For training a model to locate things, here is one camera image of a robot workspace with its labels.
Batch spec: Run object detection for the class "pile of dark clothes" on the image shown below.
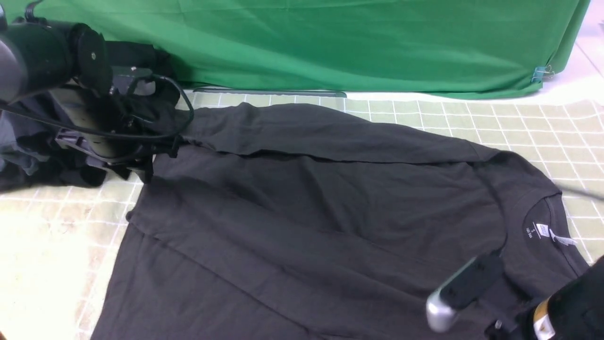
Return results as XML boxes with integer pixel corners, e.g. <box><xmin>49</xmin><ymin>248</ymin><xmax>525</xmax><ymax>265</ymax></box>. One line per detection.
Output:
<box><xmin>1</xmin><ymin>41</ymin><xmax>180</xmax><ymax>192</ymax></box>

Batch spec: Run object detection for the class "gray long-sleeve top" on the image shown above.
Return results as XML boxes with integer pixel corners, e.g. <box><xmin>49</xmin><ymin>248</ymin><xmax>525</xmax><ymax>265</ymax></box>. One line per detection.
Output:
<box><xmin>92</xmin><ymin>103</ymin><xmax>588</xmax><ymax>340</ymax></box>

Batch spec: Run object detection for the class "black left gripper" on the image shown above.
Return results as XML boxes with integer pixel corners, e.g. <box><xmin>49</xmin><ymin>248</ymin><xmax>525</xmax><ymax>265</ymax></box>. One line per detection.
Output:
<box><xmin>50</xmin><ymin>87</ymin><xmax>183</xmax><ymax>183</ymax></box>

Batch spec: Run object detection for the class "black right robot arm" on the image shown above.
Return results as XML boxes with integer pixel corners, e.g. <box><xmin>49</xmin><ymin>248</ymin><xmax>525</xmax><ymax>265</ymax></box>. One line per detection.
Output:
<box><xmin>531</xmin><ymin>257</ymin><xmax>604</xmax><ymax>340</ymax></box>

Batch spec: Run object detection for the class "green backdrop cloth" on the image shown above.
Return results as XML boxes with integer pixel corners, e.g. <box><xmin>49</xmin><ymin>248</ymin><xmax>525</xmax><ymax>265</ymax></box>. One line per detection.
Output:
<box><xmin>0</xmin><ymin>0</ymin><xmax>591</xmax><ymax>100</ymax></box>

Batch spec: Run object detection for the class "blue binder clip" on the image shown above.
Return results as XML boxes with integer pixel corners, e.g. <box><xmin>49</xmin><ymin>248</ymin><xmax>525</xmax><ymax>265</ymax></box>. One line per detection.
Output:
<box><xmin>531</xmin><ymin>65</ymin><xmax>556</xmax><ymax>84</ymax></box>

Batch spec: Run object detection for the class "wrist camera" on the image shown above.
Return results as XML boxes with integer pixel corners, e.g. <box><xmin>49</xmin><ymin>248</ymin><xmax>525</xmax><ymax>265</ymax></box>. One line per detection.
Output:
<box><xmin>111</xmin><ymin>66</ymin><xmax>157</xmax><ymax>96</ymax></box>
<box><xmin>426</xmin><ymin>253</ymin><xmax>504</xmax><ymax>333</ymax></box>

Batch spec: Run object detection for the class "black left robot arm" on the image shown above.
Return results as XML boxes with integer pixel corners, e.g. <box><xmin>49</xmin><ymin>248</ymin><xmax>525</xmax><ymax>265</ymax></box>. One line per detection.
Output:
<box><xmin>1</xmin><ymin>15</ymin><xmax>192</xmax><ymax>192</ymax></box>

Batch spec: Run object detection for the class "gray metal strip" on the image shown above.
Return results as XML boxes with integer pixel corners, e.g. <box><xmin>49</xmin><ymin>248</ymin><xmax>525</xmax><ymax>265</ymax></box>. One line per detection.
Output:
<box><xmin>192</xmin><ymin>87</ymin><xmax>348</xmax><ymax>98</ymax></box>

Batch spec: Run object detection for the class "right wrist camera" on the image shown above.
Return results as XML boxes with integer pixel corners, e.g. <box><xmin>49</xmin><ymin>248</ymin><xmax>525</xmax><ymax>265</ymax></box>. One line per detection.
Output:
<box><xmin>426</xmin><ymin>253</ymin><xmax>504</xmax><ymax>333</ymax></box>

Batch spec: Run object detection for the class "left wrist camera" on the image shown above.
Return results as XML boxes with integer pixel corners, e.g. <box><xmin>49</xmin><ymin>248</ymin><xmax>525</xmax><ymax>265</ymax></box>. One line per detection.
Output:
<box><xmin>111</xmin><ymin>66</ymin><xmax>157</xmax><ymax>96</ymax></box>

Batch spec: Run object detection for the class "light green checkered tablecloth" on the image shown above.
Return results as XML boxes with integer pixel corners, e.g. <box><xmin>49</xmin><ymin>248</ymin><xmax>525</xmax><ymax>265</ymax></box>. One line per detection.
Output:
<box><xmin>1</xmin><ymin>91</ymin><xmax>604</xmax><ymax>340</ymax></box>

